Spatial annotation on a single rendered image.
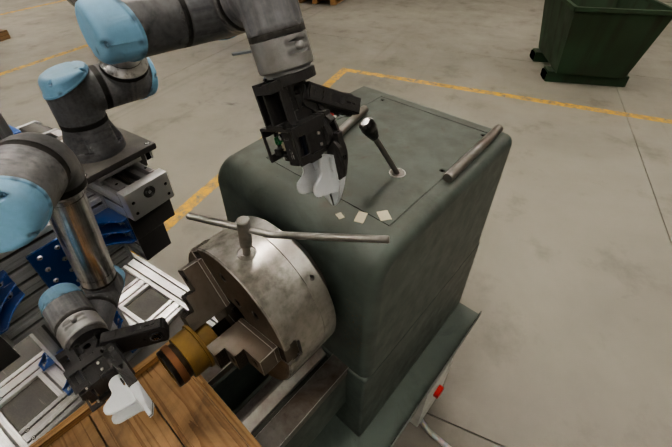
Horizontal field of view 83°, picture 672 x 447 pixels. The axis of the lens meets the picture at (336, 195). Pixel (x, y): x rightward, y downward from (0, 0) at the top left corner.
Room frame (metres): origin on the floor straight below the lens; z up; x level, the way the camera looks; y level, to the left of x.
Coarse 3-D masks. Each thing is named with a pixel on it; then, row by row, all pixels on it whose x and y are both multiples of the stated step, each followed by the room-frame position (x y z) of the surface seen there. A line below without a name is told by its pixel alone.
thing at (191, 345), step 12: (204, 324) 0.39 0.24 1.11; (180, 336) 0.36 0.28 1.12; (192, 336) 0.36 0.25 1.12; (204, 336) 0.37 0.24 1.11; (216, 336) 0.38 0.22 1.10; (168, 348) 0.34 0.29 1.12; (180, 348) 0.34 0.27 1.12; (192, 348) 0.34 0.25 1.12; (204, 348) 0.35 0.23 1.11; (168, 360) 0.32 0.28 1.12; (180, 360) 0.33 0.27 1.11; (192, 360) 0.33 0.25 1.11; (204, 360) 0.33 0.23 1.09; (168, 372) 0.33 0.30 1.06; (180, 372) 0.31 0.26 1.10; (192, 372) 0.32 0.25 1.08; (180, 384) 0.30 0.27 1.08
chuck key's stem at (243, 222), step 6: (240, 216) 0.46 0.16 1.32; (246, 216) 0.46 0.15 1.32; (240, 222) 0.44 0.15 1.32; (246, 222) 0.44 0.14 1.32; (240, 228) 0.44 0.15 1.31; (246, 228) 0.44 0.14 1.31; (240, 234) 0.44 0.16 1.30; (246, 234) 0.44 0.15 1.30; (240, 240) 0.44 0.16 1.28; (246, 240) 0.44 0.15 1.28; (240, 246) 0.44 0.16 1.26; (246, 246) 0.44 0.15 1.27; (246, 252) 0.45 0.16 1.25
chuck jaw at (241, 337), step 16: (240, 320) 0.41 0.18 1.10; (224, 336) 0.37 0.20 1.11; (240, 336) 0.37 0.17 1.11; (256, 336) 0.37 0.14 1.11; (224, 352) 0.35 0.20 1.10; (240, 352) 0.34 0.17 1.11; (256, 352) 0.34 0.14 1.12; (272, 352) 0.33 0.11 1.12; (288, 352) 0.34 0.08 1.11; (240, 368) 0.33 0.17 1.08; (256, 368) 0.33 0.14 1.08
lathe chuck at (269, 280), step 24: (216, 240) 0.50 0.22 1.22; (264, 240) 0.49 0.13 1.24; (216, 264) 0.44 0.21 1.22; (240, 264) 0.43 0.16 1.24; (264, 264) 0.44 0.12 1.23; (288, 264) 0.44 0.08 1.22; (240, 288) 0.40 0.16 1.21; (264, 288) 0.40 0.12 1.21; (288, 288) 0.41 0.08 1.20; (264, 312) 0.36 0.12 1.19; (288, 312) 0.38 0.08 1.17; (312, 312) 0.39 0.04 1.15; (288, 336) 0.35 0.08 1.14; (312, 336) 0.37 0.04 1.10
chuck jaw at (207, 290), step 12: (192, 264) 0.46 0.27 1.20; (204, 264) 0.47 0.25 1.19; (192, 276) 0.45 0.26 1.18; (204, 276) 0.45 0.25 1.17; (192, 288) 0.44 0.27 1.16; (204, 288) 0.44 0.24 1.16; (216, 288) 0.45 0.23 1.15; (192, 300) 0.41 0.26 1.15; (204, 300) 0.42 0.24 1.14; (216, 300) 0.43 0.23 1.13; (228, 300) 0.44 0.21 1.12; (192, 312) 0.40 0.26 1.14; (204, 312) 0.41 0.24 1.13; (216, 312) 0.41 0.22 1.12; (192, 324) 0.38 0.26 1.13
